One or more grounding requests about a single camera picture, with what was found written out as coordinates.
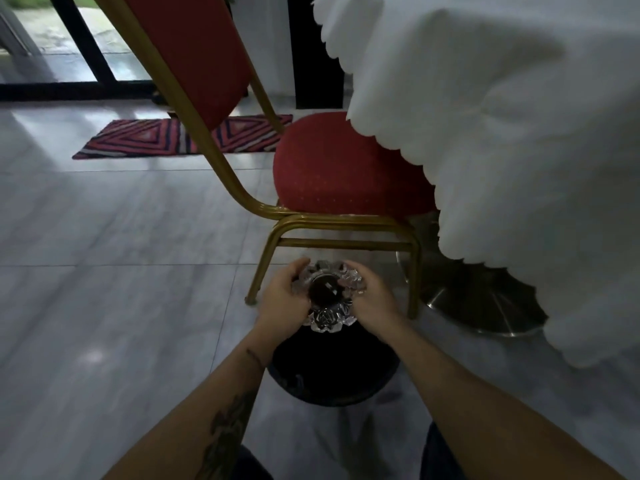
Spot person's left hand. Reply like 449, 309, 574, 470
254, 258, 313, 339

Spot person's right hand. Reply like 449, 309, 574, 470
344, 260, 407, 341

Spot clear glass ashtray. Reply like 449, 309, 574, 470
291, 260, 367, 333

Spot person's right forearm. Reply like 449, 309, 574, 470
384, 319, 628, 480

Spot person's left forearm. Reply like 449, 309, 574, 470
102, 321, 282, 480

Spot black waste bin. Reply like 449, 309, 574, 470
267, 322, 401, 407

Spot steel table base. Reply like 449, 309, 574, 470
395, 215, 548, 338

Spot striped red patterned rug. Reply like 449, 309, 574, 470
72, 115, 294, 160

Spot person's dark trousers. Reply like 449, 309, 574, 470
227, 422, 468, 480

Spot white scalloped tablecloth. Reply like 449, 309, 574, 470
312, 0, 640, 369

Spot red banquet chair gold frame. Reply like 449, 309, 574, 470
90, 0, 441, 320

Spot black door frame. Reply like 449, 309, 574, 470
0, 0, 346, 109

